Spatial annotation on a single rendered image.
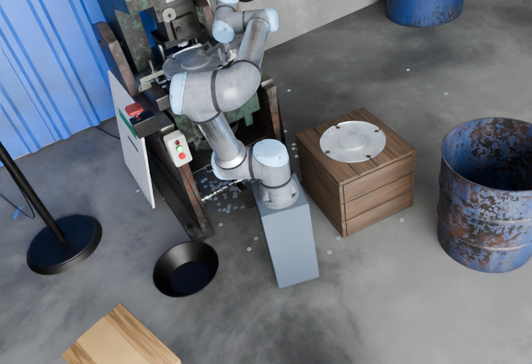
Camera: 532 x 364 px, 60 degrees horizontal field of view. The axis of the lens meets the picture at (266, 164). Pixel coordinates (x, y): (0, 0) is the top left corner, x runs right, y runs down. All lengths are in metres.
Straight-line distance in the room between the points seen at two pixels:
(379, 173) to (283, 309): 0.69
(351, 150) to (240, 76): 0.91
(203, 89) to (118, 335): 0.88
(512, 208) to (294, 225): 0.76
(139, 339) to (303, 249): 0.69
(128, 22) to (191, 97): 0.98
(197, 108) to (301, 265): 0.90
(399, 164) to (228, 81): 1.02
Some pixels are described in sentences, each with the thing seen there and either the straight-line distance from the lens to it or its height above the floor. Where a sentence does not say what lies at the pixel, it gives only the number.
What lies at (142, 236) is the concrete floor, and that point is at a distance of 2.42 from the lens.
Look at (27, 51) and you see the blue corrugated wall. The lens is 3.15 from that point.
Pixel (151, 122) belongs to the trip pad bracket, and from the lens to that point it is 1.89.
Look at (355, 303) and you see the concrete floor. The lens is 1.95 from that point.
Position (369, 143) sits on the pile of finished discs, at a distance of 2.07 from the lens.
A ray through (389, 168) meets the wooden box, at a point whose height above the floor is 0.31.
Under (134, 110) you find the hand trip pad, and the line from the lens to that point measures 1.85.
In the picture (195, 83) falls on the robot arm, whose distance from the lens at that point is 1.27.
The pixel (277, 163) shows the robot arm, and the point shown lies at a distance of 1.56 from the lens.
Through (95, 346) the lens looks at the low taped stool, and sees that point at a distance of 1.72.
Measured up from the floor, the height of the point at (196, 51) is 0.78.
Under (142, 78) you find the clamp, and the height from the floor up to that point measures 0.75.
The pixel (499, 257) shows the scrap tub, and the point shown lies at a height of 0.11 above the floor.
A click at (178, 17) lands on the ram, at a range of 1.96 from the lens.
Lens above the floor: 1.65
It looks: 40 degrees down
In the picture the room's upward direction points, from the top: 12 degrees counter-clockwise
